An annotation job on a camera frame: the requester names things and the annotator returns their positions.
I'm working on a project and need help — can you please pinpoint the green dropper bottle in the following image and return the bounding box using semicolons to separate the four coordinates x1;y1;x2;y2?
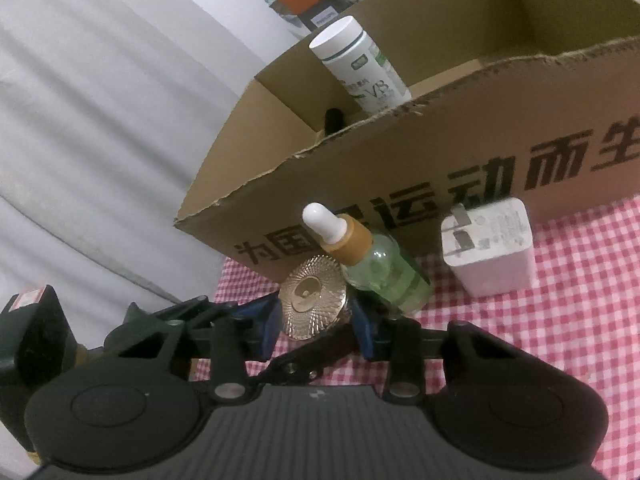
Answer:
302;203;433;315

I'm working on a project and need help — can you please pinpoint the pink checkered tablecloth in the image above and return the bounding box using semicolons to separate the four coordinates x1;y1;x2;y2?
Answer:
192;194;640;480

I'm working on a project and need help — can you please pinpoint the white curtain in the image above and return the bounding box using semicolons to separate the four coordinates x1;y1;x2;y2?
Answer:
1;0;296;346

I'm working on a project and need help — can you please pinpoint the white vitamin bottle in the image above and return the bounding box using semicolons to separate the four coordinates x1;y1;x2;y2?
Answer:
309;15;412;116

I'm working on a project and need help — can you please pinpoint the white power adapter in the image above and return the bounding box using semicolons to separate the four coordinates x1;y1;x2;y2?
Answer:
440;197;536;298

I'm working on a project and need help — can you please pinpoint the black key fob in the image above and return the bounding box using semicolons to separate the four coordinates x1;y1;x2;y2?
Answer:
323;107;346;136

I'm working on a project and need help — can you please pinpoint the gold lid cosmetic jar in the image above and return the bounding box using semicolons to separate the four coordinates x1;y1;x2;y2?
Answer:
279;255;350;341

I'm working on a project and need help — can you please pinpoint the brown cardboard box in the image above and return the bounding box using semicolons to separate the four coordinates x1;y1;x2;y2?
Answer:
175;0;639;281

